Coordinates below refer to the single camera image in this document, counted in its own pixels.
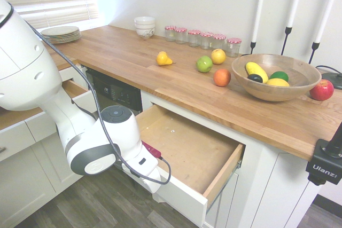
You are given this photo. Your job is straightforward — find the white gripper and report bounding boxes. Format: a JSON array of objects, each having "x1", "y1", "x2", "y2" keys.
[{"x1": 121, "y1": 155, "x2": 162, "y2": 194}]

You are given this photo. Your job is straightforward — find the wooden drawer with white front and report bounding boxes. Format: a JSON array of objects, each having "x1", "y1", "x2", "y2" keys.
[{"x1": 120, "y1": 104, "x2": 245, "y2": 227}]

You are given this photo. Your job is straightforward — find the small open white drawer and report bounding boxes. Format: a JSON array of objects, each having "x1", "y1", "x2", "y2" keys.
[{"x1": 60, "y1": 78, "x2": 98, "y2": 114}]

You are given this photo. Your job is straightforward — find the black built-in dishwasher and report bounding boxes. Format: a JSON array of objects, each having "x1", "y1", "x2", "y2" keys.
[{"x1": 85, "y1": 67, "x2": 143, "y2": 118}]

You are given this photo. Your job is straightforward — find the yellow pear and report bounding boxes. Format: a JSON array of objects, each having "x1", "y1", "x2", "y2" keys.
[{"x1": 156, "y1": 51, "x2": 174, "y2": 66}]

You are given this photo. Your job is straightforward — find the white corner cabinet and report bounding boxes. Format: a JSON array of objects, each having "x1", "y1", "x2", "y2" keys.
[{"x1": 0, "y1": 62, "x2": 98, "y2": 228}]

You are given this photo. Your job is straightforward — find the orange fruit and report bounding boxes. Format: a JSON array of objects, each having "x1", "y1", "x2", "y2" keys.
[{"x1": 213, "y1": 68, "x2": 232, "y2": 87}]

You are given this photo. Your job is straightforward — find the green apple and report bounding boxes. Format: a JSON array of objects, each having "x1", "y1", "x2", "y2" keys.
[{"x1": 196, "y1": 56, "x2": 214, "y2": 73}]

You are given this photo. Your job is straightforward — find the white base cabinet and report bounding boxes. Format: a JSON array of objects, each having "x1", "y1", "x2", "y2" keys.
[{"x1": 139, "y1": 89, "x2": 323, "y2": 228}]

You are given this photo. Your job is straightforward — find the yellow apple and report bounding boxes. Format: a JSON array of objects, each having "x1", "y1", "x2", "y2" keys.
[{"x1": 211, "y1": 49, "x2": 227, "y2": 65}]

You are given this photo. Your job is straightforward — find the glass jar red checkered lid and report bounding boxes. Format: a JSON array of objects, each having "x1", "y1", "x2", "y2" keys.
[
  {"x1": 164, "y1": 25, "x2": 177, "y2": 42},
  {"x1": 175, "y1": 27, "x2": 188, "y2": 45},
  {"x1": 188, "y1": 29, "x2": 201, "y2": 48},
  {"x1": 200, "y1": 32, "x2": 214, "y2": 50},
  {"x1": 226, "y1": 37, "x2": 243, "y2": 58},
  {"x1": 212, "y1": 34, "x2": 227, "y2": 51}
]

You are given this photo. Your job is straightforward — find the white bowl with dark pattern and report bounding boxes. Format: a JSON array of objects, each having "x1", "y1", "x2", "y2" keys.
[{"x1": 134, "y1": 23, "x2": 156, "y2": 38}]

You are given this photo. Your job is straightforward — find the large wooden bowl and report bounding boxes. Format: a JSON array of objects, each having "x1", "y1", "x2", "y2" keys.
[{"x1": 231, "y1": 53, "x2": 322, "y2": 103}]

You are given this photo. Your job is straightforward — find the yellow banana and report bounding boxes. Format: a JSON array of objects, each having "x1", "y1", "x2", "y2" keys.
[{"x1": 245, "y1": 61, "x2": 269, "y2": 84}]

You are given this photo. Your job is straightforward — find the plain white ceramic bowl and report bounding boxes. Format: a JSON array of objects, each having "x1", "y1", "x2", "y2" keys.
[{"x1": 134, "y1": 16, "x2": 156, "y2": 27}]

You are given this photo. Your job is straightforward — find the beige ceramic plate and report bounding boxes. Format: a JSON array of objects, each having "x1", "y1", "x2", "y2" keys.
[
  {"x1": 43, "y1": 36, "x2": 82, "y2": 44},
  {"x1": 41, "y1": 33, "x2": 81, "y2": 40},
  {"x1": 42, "y1": 35, "x2": 82, "y2": 42},
  {"x1": 40, "y1": 26, "x2": 81, "y2": 37}
]

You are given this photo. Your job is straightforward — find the yellow lemon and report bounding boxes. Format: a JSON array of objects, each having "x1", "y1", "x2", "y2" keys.
[{"x1": 266, "y1": 78, "x2": 290, "y2": 88}]

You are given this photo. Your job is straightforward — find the green lime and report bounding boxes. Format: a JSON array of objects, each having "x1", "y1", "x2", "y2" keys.
[{"x1": 269, "y1": 70, "x2": 290, "y2": 82}]

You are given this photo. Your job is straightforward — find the red apple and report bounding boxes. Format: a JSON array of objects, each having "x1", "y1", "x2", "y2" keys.
[{"x1": 309, "y1": 79, "x2": 335, "y2": 101}]

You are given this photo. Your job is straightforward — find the white taper candle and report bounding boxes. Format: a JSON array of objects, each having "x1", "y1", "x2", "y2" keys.
[
  {"x1": 252, "y1": 0, "x2": 268, "y2": 43},
  {"x1": 286, "y1": 0, "x2": 307, "y2": 28},
  {"x1": 314, "y1": 0, "x2": 342, "y2": 44}
]

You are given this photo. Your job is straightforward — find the black metal candelabra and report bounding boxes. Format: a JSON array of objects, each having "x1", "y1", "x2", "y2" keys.
[{"x1": 249, "y1": 26, "x2": 321, "y2": 65}]

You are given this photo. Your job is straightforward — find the black round device base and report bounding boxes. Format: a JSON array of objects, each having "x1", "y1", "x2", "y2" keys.
[{"x1": 321, "y1": 72, "x2": 342, "y2": 90}]

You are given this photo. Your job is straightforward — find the red wrist camera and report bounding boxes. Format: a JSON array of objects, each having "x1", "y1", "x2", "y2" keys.
[{"x1": 141, "y1": 140, "x2": 163, "y2": 159}]

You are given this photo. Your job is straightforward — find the metal drawer slide rail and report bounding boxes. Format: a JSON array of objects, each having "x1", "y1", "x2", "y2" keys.
[{"x1": 207, "y1": 155, "x2": 244, "y2": 210}]

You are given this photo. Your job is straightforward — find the grey braided robot cable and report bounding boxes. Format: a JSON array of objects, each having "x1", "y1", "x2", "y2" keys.
[{"x1": 7, "y1": 3, "x2": 172, "y2": 185}]

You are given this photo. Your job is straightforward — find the black Ulanzi camera clamp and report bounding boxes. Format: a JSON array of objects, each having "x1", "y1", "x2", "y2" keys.
[{"x1": 305, "y1": 138, "x2": 342, "y2": 186}]

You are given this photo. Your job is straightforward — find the black camera stand pole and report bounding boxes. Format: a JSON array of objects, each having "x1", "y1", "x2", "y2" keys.
[{"x1": 321, "y1": 122, "x2": 342, "y2": 158}]

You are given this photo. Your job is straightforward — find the black countertop cable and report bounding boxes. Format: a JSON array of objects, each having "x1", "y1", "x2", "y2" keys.
[{"x1": 316, "y1": 65, "x2": 342, "y2": 76}]

